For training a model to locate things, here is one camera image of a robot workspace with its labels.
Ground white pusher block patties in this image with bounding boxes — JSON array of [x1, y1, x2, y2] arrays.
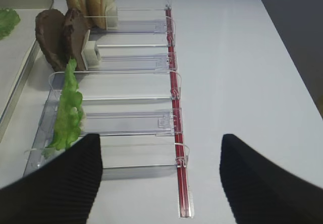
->
[[81, 30, 101, 70]]

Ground green lettuce leaf on tray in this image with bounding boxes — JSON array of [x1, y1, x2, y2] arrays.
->
[[0, 8, 21, 40]]

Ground white pusher block buns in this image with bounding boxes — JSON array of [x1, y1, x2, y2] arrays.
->
[[105, 0, 118, 29]]

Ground sesame bun half rear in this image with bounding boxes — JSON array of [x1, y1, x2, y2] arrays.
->
[[86, 0, 107, 30]]

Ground brown meat patty front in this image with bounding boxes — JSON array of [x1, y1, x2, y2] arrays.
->
[[35, 9, 67, 72]]

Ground brown meat patty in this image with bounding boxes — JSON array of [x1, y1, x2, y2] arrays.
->
[[35, 9, 67, 72], [62, 8, 88, 71]]

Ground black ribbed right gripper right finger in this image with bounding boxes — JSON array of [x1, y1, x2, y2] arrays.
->
[[219, 134, 322, 223]]

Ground green lettuce leaf in rack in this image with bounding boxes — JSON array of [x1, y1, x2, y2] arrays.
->
[[42, 59, 84, 158]]

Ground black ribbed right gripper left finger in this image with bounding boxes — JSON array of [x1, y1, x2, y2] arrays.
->
[[1, 134, 103, 223]]

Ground cream metal tray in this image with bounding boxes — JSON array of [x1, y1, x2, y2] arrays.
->
[[1, 0, 53, 138]]

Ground brown meat patty rear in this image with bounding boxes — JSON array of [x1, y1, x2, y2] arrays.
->
[[62, 8, 88, 71]]

